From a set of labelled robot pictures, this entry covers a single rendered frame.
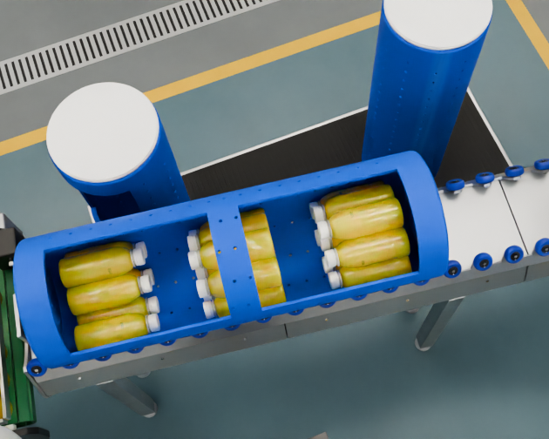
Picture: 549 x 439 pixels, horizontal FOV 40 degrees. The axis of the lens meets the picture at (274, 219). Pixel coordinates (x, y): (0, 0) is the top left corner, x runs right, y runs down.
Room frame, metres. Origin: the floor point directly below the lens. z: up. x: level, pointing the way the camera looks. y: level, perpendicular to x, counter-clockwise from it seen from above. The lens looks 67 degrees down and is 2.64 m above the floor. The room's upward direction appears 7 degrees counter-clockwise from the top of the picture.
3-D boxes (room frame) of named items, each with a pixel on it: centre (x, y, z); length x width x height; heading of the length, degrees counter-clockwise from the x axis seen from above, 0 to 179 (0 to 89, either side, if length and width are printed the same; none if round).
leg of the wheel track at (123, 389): (0.44, 0.51, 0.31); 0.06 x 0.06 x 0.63; 7
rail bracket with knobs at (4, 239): (0.70, 0.65, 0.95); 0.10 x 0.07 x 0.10; 7
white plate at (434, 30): (1.21, -0.48, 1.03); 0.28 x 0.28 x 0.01
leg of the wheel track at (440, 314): (0.56, -0.47, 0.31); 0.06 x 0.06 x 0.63; 7
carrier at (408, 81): (1.21, -0.48, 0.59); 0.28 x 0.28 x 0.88
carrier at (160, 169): (0.95, 0.39, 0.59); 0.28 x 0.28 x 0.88
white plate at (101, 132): (0.95, 0.39, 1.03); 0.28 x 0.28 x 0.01
